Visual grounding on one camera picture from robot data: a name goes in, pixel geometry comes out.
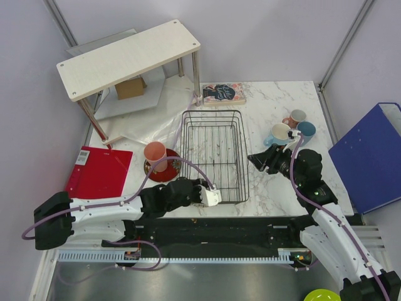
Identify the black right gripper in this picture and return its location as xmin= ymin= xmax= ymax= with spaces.
xmin=247 ymin=143 xmax=304 ymax=186

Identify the light blue mug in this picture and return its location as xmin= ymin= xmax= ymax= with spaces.
xmin=263 ymin=123 xmax=291 ymax=147

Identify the red floral plate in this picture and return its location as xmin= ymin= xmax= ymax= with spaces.
xmin=143 ymin=149 xmax=182 ymax=182

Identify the pink mug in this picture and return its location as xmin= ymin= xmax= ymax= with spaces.
xmin=282 ymin=109 xmax=306 ymax=129

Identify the blue tumbler cup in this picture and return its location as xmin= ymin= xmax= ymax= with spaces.
xmin=296 ymin=121 xmax=316 ymax=147

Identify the pink tumbler cup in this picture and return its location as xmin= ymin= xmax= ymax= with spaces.
xmin=143 ymin=141 xmax=168 ymax=172

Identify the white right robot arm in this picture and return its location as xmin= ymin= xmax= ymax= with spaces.
xmin=247 ymin=144 xmax=400 ymax=300

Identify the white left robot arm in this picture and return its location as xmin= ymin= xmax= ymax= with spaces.
xmin=34 ymin=177 xmax=219 ymax=250

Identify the floral cover book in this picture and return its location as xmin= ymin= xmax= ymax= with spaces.
xmin=202 ymin=83 xmax=246 ymax=107

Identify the red folder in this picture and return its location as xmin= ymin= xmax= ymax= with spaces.
xmin=65 ymin=146 xmax=133 ymax=199

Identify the blue binder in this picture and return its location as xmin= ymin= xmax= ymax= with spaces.
xmin=329 ymin=102 xmax=400 ymax=214

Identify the cardboard box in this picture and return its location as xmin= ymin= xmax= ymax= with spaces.
xmin=115 ymin=77 xmax=147 ymax=100

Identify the green plate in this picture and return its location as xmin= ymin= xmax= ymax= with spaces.
xmin=303 ymin=288 xmax=341 ymax=301

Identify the white wooden shelf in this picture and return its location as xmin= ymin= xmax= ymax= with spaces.
xmin=57 ymin=19 xmax=202 ymax=147

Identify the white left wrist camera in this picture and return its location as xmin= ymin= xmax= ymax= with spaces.
xmin=200 ymin=186 xmax=222 ymax=207

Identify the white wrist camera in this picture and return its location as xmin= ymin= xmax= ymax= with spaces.
xmin=282 ymin=129 xmax=303 ymax=152
xmin=200 ymin=186 xmax=222 ymax=207

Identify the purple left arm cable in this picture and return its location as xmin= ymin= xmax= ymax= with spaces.
xmin=21 ymin=157 xmax=217 ymax=241

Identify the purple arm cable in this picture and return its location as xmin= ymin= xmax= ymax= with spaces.
xmin=21 ymin=157 xmax=217 ymax=241
xmin=289 ymin=131 xmax=392 ymax=301

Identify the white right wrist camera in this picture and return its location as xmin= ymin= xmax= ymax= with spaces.
xmin=282 ymin=129 xmax=303 ymax=152

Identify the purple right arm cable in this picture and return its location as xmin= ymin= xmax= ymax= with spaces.
xmin=289 ymin=131 xmax=392 ymax=301

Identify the black wire dish rack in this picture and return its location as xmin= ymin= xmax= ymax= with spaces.
xmin=179 ymin=110 xmax=249 ymax=204

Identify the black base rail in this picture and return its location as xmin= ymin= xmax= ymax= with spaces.
xmin=118 ymin=217 xmax=303 ymax=255

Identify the purple shelf cable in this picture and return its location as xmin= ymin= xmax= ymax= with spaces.
xmin=170 ymin=90 xmax=203 ymax=151

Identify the white slotted cable duct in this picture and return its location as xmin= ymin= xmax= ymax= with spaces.
xmin=56 ymin=248 xmax=311 ymax=265

